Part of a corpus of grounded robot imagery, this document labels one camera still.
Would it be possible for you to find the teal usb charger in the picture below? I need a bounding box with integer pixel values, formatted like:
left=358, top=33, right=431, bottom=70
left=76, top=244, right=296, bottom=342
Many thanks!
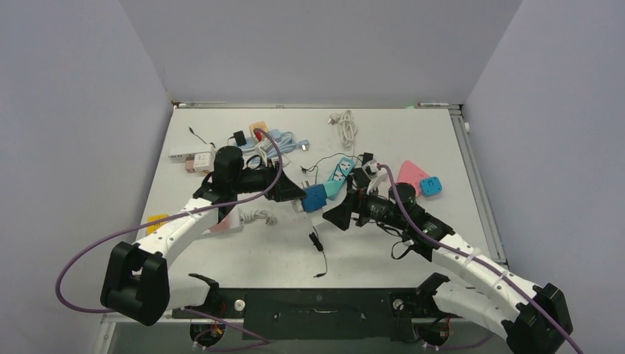
left=323, top=179, right=345, bottom=201

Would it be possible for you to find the pink cube socket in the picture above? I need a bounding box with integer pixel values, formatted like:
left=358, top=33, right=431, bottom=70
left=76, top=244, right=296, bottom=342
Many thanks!
left=209, top=218, right=231, bottom=233

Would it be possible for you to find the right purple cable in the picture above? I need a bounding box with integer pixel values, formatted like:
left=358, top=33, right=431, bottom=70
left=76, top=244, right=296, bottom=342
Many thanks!
left=378, top=163, right=587, bottom=354

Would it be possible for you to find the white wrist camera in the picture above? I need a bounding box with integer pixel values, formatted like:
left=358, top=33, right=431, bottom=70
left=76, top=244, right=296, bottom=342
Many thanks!
left=363, top=159, right=388, bottom=195
left=254, top=138, right=278, bottom=165

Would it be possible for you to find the orange cube socket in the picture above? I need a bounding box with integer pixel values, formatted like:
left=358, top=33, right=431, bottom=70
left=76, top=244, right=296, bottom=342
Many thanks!
left=249, top=121, right=269, bottom=143

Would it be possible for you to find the black thin adapter cable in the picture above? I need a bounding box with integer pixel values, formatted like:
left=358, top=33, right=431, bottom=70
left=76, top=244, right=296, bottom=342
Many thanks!
left=298, top=152, right=365, bottom=187

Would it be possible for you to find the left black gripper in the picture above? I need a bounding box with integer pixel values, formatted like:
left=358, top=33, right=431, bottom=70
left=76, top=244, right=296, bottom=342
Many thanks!
left=231, top=159, right=305, bottom=202

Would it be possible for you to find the light blue coiled cable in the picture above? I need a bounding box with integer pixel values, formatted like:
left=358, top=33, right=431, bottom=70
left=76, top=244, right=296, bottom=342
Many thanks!
left=246, top=131, right=310, bottom=170

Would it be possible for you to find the blue white small adapter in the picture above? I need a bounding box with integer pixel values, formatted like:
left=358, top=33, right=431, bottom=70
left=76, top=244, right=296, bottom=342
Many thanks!
left=301, top=184, right=327, bottom=213

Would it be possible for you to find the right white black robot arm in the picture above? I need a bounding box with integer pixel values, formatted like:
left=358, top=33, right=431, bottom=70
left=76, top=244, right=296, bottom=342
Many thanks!
left=323, top=177, right=573, bottom=353

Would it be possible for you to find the white long power strip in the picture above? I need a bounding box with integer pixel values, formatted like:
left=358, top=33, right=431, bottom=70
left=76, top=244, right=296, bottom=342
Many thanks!
left=167, top=144, right=214, bottom=163

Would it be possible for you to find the light blue power strip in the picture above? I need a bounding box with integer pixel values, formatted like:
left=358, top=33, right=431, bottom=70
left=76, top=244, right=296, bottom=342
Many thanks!
left=242, top=129, right=282, bottom=148

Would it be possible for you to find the yellow socket block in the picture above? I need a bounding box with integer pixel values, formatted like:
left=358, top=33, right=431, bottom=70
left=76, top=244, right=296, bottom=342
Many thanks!
left=145, top=214, right=169, bottom=235

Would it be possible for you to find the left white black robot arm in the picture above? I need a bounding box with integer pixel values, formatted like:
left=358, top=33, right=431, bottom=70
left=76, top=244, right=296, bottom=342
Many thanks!
left=100, top=146, right=307, bottom=326

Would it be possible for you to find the white charger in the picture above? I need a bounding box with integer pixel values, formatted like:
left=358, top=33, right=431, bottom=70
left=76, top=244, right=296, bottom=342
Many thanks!
left=291, top=199, right=304, bottom=213

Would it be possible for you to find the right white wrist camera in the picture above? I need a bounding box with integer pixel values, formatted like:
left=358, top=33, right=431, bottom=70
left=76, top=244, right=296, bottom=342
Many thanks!
left=363, top=159, right=388, bottom=195

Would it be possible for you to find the white curly cord with plug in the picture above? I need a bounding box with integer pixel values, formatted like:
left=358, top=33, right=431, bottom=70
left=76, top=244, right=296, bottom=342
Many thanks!
left=239, top=208, right=279, bottom=227

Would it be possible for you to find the purple cable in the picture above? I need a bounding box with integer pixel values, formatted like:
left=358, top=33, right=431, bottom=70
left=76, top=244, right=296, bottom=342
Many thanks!
left=378, top=163, right=587, bottom=354
left=55, top=128, right=284, bottom=353

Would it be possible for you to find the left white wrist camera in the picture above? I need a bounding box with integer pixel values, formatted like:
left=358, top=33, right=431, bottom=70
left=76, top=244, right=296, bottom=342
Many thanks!
left=254, top=138, right=278, bottom=165

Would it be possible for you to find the blue square plug adapter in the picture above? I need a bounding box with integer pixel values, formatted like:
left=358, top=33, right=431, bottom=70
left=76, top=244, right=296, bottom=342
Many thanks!
left=419, top=176, right=443, bottom=197

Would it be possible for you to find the white cube adapter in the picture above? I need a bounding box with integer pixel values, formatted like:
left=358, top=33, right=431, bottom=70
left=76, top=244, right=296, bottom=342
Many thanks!
left=193, top=152, right=214, bottom=176

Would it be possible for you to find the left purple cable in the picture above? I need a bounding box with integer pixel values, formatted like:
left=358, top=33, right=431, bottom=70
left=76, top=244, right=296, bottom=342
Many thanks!
left=55, top=128, right=284, bottom=353

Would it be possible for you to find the pink triangular socket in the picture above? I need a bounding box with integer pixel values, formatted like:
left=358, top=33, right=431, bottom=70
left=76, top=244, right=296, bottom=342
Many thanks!
left=396, top=160, right=430, bottom=196

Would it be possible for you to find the teal power strip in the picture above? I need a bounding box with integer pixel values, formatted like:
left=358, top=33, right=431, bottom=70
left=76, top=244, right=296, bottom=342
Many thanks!
left=327, top=157, right=356, bottom=187

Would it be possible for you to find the small black charger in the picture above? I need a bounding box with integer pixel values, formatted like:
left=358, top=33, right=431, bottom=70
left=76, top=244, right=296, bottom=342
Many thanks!
left=233, top=131, right=247, bottom=147

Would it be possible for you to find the large black power adapter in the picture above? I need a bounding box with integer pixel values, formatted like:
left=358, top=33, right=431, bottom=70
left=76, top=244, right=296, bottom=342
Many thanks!
left=361, top=152, right=374, bottom=169

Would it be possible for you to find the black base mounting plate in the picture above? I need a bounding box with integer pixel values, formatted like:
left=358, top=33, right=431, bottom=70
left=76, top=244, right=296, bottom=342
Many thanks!
left=172, top=288, right=447, bottom=341

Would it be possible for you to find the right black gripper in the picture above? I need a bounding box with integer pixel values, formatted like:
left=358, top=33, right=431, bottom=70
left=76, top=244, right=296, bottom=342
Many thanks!
left=324, top=178, right=407, bottom=231

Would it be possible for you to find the white coiled cable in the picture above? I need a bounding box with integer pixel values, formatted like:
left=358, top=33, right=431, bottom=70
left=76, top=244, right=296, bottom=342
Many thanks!
left=328, top=109, right=358, bottom=150

